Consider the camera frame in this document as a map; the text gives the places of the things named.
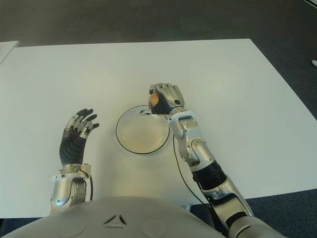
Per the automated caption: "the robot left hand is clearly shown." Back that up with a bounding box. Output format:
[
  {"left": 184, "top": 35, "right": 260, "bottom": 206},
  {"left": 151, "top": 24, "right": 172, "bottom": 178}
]
[{"left": 58, "top": 108, "right": 100, "bottom": 166}]

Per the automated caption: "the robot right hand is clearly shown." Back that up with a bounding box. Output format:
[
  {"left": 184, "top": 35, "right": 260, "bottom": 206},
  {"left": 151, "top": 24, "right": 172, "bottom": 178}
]
[{"left": 140, "top": 83, "right": 186, "bottom": 116}]

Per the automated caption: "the yellow-red apple with sticker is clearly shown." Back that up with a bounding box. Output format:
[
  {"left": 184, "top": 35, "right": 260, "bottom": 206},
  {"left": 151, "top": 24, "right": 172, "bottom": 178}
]
[{"left": 148, "top": 92, "right": 160, "bottom": 107}]

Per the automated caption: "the white plate black rim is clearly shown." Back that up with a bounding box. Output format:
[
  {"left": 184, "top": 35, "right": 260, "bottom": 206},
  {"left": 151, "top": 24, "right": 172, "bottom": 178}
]
[{"left": 115, "top": 105, "right": 171, "bottom": 156}]

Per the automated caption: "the grey robot torso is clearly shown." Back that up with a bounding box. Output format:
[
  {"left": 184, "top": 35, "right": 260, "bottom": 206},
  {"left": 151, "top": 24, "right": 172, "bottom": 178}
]
[{"left": 0, "top": 195, "right": 293, "bottom": 238}]

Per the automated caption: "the white side table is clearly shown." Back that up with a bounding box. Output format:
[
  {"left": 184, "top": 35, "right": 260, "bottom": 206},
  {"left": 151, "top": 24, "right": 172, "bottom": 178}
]
[{"left": 0, "top": 41, "right": 20, "bottom": 64}]

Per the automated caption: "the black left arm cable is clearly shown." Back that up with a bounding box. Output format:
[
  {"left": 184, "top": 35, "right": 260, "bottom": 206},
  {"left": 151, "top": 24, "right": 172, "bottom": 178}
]
[{"left": 88, "top": 175, "right": 94, "bottom": 201}]

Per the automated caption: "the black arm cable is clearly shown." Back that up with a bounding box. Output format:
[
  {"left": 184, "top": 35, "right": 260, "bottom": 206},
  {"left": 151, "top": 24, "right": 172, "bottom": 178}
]
[
  {"left": 88, "top": 175, "right": 94, "bottom": 201},
  {"left": 172, "top": 135, "right": 211, "bottom": 207}
]

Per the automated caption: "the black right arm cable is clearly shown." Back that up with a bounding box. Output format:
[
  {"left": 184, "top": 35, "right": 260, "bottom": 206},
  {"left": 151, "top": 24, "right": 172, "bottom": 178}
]
[{"left": 172, "top": 135, "right": 211, "bottom": 207}]

